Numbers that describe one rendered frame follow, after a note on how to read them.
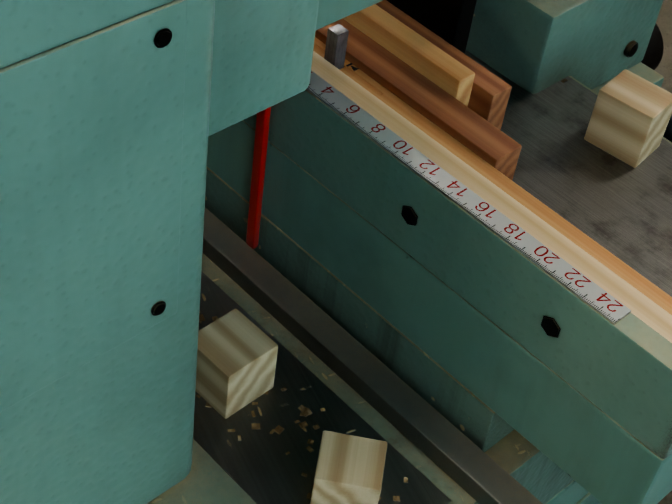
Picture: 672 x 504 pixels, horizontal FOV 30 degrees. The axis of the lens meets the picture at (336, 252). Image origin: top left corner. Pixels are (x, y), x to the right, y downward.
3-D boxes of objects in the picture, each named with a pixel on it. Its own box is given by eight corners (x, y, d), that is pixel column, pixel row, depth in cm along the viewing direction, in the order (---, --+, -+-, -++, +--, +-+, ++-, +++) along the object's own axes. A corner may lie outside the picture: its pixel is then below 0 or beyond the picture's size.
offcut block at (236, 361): (274, 387, 74) (279, 344, 71) (225, 420, 72) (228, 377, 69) (232, 350, 76) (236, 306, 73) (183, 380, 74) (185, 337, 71)
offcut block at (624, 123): (659, 146, 78) (678, 96, 76) (634, 169, 77) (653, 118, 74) (608, 118, 80) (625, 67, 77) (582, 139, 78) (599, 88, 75)
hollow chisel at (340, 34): (339, 99, 76) (349, 30, 72) (329, 104, 75) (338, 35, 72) (329, 91, 76) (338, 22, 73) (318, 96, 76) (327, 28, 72)
